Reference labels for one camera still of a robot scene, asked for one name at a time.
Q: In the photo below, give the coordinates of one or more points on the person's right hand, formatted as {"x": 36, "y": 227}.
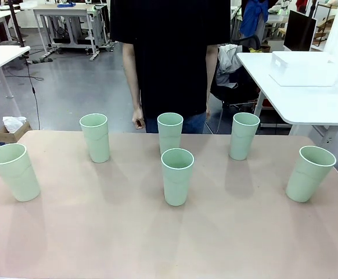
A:
{"x": 138, "y": 119}

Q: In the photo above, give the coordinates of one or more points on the person's left hand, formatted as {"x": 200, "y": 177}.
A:
{"x": 208, "y": 115}

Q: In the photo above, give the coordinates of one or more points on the light green plastic cup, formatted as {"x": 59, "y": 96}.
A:
{"x": 243, "y": 142}
{"x": 96, "y": 142}
{"x": 176, "y": 186}
{"x": 15, "y": 177}
{"x": 305, "y": 183}
{"x": 170, "y": 136}

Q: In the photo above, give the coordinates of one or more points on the white plastic basket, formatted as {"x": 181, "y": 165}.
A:
{"x": 305, "y": 69}

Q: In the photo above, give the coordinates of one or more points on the person's left forearm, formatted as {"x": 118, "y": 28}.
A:
{"x": 211, "y": 75}

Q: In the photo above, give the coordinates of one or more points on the person's right forearm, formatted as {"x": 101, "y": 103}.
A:
{"x": 132, "y": 75}

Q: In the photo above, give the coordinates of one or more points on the person's blue jeans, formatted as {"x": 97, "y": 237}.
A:
{"x": 193, "y": 123}

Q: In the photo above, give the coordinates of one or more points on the black office chair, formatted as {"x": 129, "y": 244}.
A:
{"x": 244, "y": 87}

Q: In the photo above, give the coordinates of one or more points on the white garment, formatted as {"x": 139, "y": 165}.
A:
{"x": 227, "y": 64}

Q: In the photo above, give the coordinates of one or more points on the person in black shirt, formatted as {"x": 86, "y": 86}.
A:
{"x": 172, "y": 58}

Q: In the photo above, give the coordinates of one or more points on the blue jacket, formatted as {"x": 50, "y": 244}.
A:
{"x": 253, "y": 20}

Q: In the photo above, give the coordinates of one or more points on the black power strip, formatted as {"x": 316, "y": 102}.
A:
{"x": 42, "y": 60}

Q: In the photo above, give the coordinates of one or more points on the black monitor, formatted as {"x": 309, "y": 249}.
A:
{"x": 298, "y": 30}

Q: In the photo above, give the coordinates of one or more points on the crumpled white tissue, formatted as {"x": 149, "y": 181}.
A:
{"x": 13, "y": 122}

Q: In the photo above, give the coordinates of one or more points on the white desk with metal legs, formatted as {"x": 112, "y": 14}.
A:
{"x": 67, "y": 13}

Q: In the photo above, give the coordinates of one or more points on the brown cardboard box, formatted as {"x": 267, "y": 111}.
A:
{"x": 3, "y": 136}

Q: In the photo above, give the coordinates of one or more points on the black stand pole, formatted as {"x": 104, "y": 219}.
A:
{"x": 15, "y": 23}

